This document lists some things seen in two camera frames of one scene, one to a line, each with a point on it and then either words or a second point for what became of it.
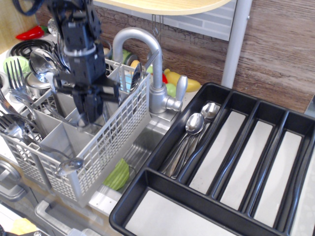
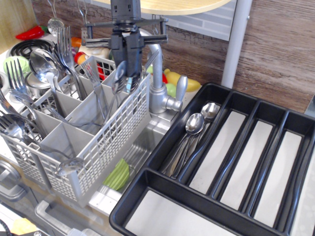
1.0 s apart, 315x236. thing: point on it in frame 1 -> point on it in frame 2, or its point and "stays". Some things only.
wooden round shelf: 168,7 stays
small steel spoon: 81,123 -> 119,81
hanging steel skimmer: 52,27 stays
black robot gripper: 87,74 -> 126,14
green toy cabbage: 16,67 stays
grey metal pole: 242,12 stays
